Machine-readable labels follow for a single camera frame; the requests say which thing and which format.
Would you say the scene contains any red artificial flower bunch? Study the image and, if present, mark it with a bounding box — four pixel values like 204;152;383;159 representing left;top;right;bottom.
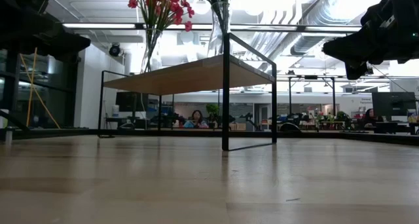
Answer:
119;0;196;33

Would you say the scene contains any green potted plant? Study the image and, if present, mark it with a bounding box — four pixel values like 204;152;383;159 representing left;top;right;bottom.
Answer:
205;102;220;119

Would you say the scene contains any round pendant lamp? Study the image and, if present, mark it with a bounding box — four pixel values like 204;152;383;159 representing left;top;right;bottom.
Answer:
192;0;211;16

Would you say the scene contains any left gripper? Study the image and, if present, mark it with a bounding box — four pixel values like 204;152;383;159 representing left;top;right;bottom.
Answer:
0;0;92;63

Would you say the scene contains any wooden shelf black metal frame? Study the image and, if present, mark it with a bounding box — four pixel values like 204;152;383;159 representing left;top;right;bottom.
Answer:
98;32;279;152

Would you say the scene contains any long ceiling light bar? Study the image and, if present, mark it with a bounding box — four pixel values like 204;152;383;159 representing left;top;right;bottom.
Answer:
61;22;363;33

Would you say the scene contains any clear glass vase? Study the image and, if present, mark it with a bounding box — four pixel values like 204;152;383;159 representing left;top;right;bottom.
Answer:
206;1;234;58
140;27;164;74

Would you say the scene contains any person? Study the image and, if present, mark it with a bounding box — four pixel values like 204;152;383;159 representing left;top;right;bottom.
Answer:
361;107;378;127
183;109;210;130

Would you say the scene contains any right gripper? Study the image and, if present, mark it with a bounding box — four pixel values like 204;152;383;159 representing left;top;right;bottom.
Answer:
322;0;419;81

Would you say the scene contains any hanging yellow cable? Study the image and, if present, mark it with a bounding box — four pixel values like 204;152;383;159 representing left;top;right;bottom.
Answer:
18;47;62;130

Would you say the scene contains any black round spotlight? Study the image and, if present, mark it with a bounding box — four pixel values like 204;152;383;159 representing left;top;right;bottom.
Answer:
108;43;122;58

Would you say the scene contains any black switched-off monitor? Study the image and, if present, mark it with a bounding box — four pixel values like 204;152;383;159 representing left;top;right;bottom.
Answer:
115;91;145;113
371;91;418;119

